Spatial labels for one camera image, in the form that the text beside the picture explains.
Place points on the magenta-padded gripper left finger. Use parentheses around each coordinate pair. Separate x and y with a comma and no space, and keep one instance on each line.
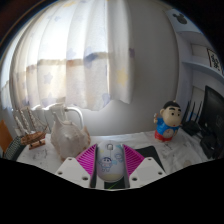
(85,160)

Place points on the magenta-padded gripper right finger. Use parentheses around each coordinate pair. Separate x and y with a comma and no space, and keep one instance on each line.
(135,160)

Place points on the white cartoon-print computer mouse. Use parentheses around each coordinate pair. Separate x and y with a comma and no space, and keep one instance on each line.
(110,161)

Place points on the black mouse pad green lines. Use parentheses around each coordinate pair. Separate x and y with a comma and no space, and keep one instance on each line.
(146,150)

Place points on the large white conch shell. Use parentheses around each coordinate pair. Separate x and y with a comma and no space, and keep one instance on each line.
(68,140)

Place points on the white cartoon-print tablecloth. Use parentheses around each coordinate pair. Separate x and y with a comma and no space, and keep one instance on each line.
(180,150)

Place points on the cartoon boy figurine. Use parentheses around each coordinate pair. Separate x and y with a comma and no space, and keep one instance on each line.
(166,125)

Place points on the wooden model sailing ship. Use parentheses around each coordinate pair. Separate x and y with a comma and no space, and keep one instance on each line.
(32,138)

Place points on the white radiator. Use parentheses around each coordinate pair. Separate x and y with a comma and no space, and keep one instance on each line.
(41,115)

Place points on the black router with antennas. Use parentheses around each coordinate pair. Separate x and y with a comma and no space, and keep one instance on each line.
(190,127)

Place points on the brown wooden chair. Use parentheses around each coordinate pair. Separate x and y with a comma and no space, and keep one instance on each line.
(5,136)

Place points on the black computer monitor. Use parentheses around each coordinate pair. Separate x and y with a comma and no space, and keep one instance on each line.
(215,110)

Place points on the white star-print curtain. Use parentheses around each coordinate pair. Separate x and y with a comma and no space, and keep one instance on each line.
(66,50)

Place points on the white wall shelf unit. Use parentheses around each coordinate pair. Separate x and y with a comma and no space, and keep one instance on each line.
(203,66)

